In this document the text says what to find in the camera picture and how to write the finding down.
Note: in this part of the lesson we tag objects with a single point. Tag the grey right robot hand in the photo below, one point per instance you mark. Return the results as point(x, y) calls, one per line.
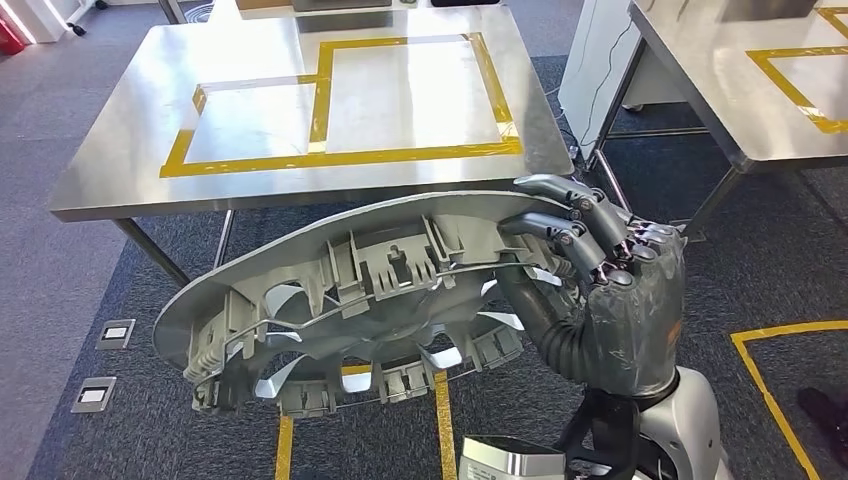
point(636, 331)

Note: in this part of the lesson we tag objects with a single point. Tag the grey plastic wheel cover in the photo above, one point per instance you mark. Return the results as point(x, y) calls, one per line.
point(397, 324)

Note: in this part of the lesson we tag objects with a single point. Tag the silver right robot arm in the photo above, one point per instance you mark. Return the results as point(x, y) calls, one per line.
point(689, 430)

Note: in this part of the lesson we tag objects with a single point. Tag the stainless steel workbench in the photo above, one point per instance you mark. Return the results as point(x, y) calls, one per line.
point(715, 79)
point(166, 99)

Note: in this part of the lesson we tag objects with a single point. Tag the white desk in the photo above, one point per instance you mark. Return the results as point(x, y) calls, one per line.
point(596, 66)

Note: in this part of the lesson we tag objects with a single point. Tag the brown cardboard box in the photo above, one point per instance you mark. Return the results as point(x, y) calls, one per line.
point(768, 8)

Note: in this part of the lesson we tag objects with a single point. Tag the flat cardboard box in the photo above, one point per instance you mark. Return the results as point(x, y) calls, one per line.
point(265, 4)

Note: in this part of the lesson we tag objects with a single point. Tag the pale table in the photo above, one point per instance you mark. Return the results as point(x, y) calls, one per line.
point(228, 13)

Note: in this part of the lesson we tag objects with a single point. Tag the steel floor socket plate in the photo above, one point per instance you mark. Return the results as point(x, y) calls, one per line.
point(93, 395)
point(116, 334)

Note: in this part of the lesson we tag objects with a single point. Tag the black ribbed round base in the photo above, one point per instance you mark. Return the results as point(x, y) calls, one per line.
point(199, 14)

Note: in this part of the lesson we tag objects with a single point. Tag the steel pole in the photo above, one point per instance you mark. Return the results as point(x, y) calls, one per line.
point(173, 12)

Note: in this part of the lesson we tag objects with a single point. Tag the white display stand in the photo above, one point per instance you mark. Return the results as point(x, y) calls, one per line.
point(53, 13)

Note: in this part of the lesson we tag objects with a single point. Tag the red fire extinguisher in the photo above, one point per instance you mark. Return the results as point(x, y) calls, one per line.
point(10, 40)

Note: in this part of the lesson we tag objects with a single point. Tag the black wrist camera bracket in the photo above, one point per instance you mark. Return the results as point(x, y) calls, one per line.
point(609, 424)

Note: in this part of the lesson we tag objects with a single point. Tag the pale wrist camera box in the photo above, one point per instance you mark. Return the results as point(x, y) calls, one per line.
point(510, 464)

